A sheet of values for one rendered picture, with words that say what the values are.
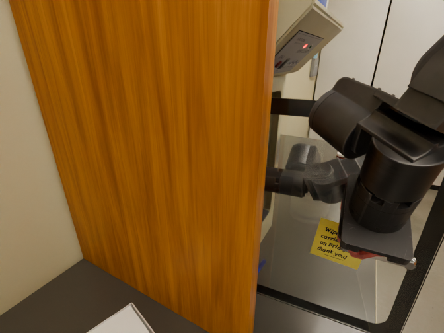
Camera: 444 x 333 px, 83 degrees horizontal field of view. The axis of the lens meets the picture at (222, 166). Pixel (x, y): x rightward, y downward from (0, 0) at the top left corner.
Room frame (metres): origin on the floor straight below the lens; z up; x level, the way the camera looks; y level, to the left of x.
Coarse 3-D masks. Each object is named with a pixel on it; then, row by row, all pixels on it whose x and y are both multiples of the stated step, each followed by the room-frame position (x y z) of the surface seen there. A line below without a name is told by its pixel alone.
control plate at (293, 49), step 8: (304, 32) 0.40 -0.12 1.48; (296, 40) 0.41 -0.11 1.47; (304, 40) 0.44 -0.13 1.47; (312, 40) 0.48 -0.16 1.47; (320, 40) 0.54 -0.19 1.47; (288, 48) 0.41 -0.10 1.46; (296, 48) 0.45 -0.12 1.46; (304, 48) 0.49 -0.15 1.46; (312, 48) 0.54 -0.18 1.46; (280, 56) 0.42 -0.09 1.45; (288, 56) 0.46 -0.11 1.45; (296, 56) 0.50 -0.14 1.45; (304, 56) 0.55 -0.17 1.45; (288, 64) 0.51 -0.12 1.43; (280, 72) 0.52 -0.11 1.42
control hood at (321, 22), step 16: (288, 0) 0.36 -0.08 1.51; (304, 0) 0.35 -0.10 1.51; (288, 16) 0.36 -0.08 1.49; (304, 16) 0.35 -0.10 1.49; (320, 16) 0.40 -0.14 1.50; (288, 32) 0.36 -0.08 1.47; (320, 32) 0.49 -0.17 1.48; (336, 32) 0.59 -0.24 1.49; (320, 48) 0.62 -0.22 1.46; (304, 64) 0.64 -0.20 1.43
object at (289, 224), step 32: (288, 128) 0.36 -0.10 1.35; (288, 160) 0.36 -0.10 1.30; (320, 160) 0.34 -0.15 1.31; (352, 160) 0.32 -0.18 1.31; (288, 192) 0.36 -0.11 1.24; (320, 192) 0.34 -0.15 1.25; (288, 224) 0.35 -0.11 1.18; (416, 224) 0.29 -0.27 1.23; (288, 256) 0.35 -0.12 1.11; (416, 256) 0.28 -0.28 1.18; (288, 288) 0.35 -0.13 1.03; (320, 288) 0.33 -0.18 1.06; (352, 288) 0.31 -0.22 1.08; (384, 288) 0.29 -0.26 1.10; (416, 288) 0.27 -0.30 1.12; (352, 320) 0.30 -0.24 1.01; (384, 320) 0.28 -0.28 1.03
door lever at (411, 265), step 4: (340, 248) 0.28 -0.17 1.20; (376, 256) 0.26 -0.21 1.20; (380, 256) 0.26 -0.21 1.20; (380, 260) 0.26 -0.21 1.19; (384, 260) 0.25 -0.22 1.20; (412, 260) 0.24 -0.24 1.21; (396, 264) 0.25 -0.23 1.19; (400, 264) 0.25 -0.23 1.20; (408, 264) 0.24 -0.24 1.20; (412, 264) 0.24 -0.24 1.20; (408, 268) 0.24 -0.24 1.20; (412, 268) 0.24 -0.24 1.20
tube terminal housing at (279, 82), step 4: (276, 76) 0.60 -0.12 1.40; (280, 76) 0.63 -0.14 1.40; (284, 76) 0.66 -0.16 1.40; (276, 80) 0.61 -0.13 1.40; (280, 80) 0.63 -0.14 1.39; (284, 80) 0.66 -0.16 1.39; (276, 84) 0.61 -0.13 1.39; (280, 84) 0.63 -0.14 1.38; (284, 84) 0.66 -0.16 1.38; (272, 88) 0.59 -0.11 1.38; (276, 88) 0.61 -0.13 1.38; (280, 88) 0.64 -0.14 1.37; (284, 88) 0.67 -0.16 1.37; (272, 92) 0.67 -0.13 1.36; (276, 92) 0.69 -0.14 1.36; (280, 92) 0.65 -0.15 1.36; (284, 92) 0.67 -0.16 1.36; (272, 96) 0.67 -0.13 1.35; (276, 96) 0.68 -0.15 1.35; (280, 96) 0.65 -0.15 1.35; (284, 96) 0.67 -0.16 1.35
